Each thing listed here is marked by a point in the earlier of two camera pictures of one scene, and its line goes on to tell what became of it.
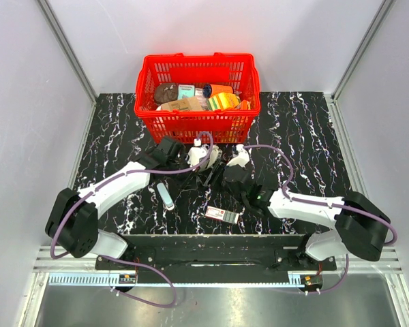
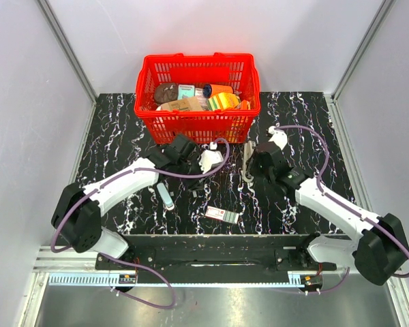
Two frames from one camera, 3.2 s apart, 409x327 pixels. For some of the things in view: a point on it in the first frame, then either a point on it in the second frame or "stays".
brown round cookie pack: (165, 92) stays
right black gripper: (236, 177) → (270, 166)
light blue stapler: (165, 196) stays
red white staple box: (222, 214) stays
